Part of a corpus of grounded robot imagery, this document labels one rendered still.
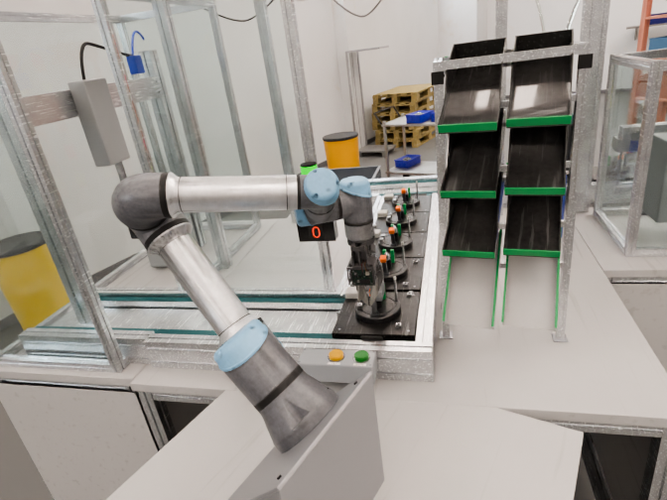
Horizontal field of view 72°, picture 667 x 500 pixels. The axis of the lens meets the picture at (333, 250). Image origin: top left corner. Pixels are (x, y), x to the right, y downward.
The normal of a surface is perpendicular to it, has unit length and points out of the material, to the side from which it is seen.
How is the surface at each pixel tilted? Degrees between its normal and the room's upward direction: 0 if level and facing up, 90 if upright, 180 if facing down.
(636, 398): 0
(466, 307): 45
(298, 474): 90
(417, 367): 90
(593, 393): 0
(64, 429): 90
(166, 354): 90
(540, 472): 0
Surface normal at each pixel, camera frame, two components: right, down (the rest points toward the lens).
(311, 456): 0.83, 0.12
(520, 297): -0.36, -0.34
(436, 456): -0.13, -0.91
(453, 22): -0.52, 0.40
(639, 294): -0.22, 0.42
